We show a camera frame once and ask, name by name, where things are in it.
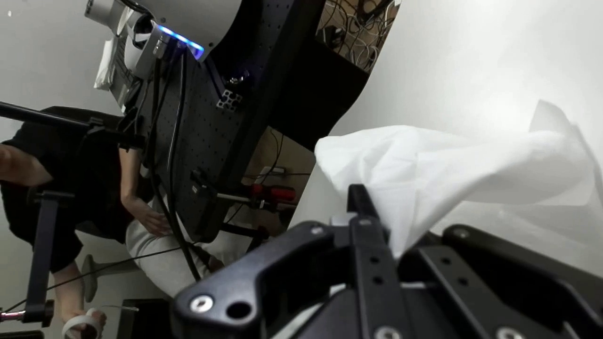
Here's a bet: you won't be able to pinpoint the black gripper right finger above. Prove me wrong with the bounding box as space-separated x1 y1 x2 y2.
402 224 603 339

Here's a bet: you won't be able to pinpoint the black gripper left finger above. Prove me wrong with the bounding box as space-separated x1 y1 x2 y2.
170 183 414 339

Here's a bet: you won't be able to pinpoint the white tissue square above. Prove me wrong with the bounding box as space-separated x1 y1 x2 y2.
312 98 602 260

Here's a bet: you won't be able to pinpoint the person forearm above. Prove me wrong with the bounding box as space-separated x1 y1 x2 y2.
118 147 154 219
0 141 56 189

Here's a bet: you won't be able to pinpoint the person hand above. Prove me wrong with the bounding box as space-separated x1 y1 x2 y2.
133 198 176 239

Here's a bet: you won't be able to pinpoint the red tool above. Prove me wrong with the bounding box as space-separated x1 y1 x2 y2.
250 181 299 205

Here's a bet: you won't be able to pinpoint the black breadboard robot table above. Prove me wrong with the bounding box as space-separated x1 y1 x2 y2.
121 0 374 245

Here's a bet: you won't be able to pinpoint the seated person black shirt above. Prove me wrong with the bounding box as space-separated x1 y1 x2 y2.
0 119 253 339

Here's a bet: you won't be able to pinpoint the seated person in black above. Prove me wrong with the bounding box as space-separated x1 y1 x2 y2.
0 100 129 330

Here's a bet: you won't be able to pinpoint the black cable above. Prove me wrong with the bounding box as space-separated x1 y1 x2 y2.
140 49 206 285

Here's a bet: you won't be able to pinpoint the tangled black cables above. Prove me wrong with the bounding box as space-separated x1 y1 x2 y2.
314 0 404 74

